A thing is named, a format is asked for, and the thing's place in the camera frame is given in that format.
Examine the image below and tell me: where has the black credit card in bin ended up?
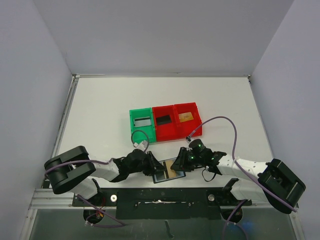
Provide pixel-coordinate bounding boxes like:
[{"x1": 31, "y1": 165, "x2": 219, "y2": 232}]
[{"x1": 156, "y1": 115, "x2": 172, "y2": 126}]

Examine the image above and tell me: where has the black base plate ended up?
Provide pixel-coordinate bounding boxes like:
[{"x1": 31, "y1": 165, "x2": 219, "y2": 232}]
[{"x1": 72, "y1": 186, "x2": 252, "y2": 221}]

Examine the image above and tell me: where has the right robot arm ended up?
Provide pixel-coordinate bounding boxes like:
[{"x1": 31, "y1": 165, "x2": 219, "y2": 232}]
[{"x1": 170, "y1": 139, "x2": 306, "y2": 214}]

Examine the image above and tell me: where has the silver credit card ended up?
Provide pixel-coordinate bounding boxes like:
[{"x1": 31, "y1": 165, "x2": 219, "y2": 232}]
[{"x1": 134, "y1": 117, "x2": 152, "y2": 128}]

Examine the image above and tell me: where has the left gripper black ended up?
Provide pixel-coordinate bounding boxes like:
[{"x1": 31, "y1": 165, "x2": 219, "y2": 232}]
[{"x1": 128, "y1": 151, "x2": 166, "y2": 176}]

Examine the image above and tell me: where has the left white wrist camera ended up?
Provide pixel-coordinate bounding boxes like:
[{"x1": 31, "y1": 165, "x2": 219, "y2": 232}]
[{"x1": 133, "y1": 140, "x2": 149, "y2": 152}]

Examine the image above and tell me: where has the black leather card holder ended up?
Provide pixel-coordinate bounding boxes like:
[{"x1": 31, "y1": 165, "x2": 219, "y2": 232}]
[{"x1": 152, "y1": 158, "x2": 186, "y2": 184}]

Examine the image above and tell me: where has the red plastic bin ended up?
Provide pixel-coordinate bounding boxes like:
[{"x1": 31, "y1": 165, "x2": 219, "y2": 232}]
[
  {"x1": 152, "y1": 105, "x2": 180, "y2": 142},
  {"x1": 174, "y1": 102, "x2": 202, "y2": 138}
]

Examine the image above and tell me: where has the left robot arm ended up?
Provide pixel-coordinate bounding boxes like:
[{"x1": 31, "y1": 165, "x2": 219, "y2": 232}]
[{"x1": 44, "y1": 145, "x2": 166, "y2": 206}]

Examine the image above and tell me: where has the gold credit card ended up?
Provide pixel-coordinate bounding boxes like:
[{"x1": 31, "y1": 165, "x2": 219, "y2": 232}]
[{"x1": 178, "y1": 112, "x2": 194, "y2": 123}]

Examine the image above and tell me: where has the green plastic bin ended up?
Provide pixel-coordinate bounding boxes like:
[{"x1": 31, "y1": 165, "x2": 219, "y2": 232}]
[{"x1": 129, "y1": 107, "x2": 157, "y2": 143}]

